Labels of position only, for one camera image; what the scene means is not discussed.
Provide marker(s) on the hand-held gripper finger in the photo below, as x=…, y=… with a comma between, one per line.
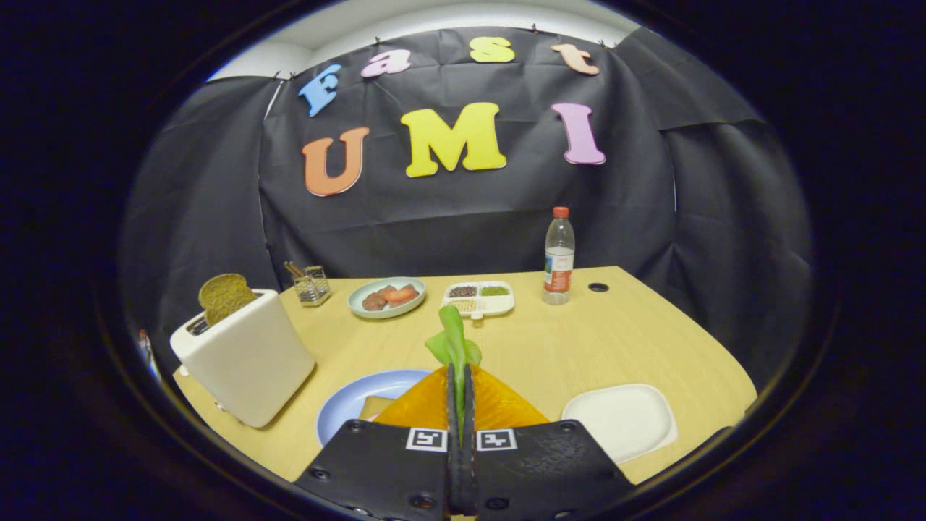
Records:
x=469, y=405
x=452, y=405

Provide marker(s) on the green lettuce leaf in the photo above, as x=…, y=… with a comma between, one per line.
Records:
x=452, y=340

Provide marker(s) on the brown bread slice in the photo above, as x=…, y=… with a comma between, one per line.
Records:
x=224, y=297

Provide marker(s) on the white divided seed tray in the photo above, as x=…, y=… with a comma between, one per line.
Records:
x=499, y=306

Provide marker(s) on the blue round plate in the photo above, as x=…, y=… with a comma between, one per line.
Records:
x=347, y=401

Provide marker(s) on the pale green plate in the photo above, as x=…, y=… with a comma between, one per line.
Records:
x=405, y=310

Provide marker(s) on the red food slice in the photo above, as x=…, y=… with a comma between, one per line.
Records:
x=404, y=294

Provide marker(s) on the brown meat patty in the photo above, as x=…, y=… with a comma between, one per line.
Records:
x=374, y=302

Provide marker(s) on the white square plate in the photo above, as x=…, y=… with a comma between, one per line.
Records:
x=622, y=423

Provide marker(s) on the clear plastic water bottle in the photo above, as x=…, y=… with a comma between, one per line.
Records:
x=558, y=268

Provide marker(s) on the black desk grommet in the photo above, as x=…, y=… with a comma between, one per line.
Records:
x=598, y=287

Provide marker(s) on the black backdrop cloth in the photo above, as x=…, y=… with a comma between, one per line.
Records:
x=434, y=224

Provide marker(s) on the white toaster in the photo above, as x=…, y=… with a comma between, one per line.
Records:
x=253, y=369

